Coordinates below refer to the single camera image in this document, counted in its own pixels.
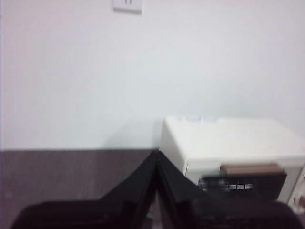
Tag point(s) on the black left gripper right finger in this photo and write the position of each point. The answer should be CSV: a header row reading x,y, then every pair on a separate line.
x,y
214,212

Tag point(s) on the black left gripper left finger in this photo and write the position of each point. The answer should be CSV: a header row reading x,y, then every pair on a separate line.
x,y
95,210

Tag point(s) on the cream toaster oven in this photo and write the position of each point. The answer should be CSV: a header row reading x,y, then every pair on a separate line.
x,y
226,140

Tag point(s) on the white wall socket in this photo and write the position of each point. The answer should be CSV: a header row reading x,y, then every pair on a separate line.
x,y
128,6

